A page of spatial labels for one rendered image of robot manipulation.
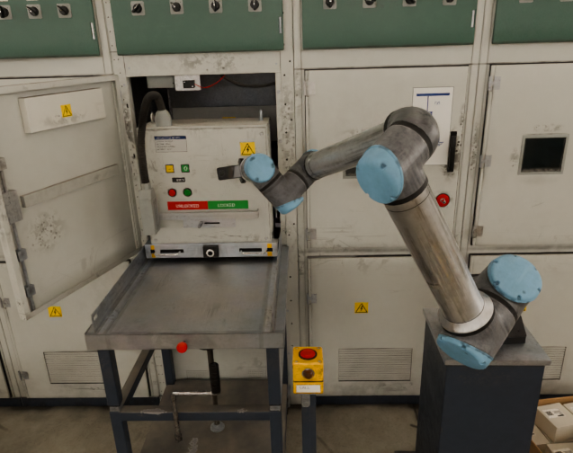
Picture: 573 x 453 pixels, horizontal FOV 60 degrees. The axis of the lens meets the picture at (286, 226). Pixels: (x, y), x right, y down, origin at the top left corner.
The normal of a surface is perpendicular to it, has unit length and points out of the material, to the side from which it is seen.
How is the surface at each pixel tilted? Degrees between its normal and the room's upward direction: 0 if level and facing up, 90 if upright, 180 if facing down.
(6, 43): 90
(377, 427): 0
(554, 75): 90
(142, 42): 90
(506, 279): 39
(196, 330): 0
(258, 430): 0
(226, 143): 90
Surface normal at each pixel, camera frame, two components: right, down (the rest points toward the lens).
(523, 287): 0.06, -0.51
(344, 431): -0.03, -0.94
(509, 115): -0.03, 0.35
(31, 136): 0.93, 0.11
